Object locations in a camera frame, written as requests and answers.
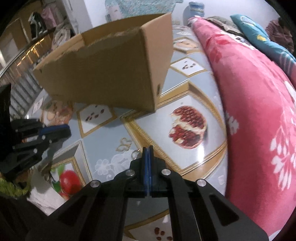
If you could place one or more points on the hanging clothes rack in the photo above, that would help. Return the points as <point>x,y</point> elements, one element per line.
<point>51,19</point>

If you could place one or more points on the green sleeve forearm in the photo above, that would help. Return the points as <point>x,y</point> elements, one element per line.
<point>13,190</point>

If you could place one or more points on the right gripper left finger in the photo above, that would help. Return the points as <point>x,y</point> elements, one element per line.
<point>133,181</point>

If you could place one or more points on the pink floral blanket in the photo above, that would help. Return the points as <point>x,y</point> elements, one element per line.
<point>260,118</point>

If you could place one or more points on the wooden wardrobe doors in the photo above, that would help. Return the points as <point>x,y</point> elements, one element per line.
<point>15,37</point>

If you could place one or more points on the teal patterned curtain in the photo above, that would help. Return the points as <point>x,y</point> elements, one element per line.
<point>121,9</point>

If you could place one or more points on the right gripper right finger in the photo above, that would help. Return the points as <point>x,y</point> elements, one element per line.
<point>162,181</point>

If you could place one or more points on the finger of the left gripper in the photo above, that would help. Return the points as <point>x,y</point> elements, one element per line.
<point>54,129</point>
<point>56,136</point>

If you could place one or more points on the blue water jug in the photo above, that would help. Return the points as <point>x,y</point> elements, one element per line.
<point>194,8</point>

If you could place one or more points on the brown cardboard box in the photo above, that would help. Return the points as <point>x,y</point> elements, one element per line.
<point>120,64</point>

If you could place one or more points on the teal patterned pillow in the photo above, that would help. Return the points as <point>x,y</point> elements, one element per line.
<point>259,38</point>

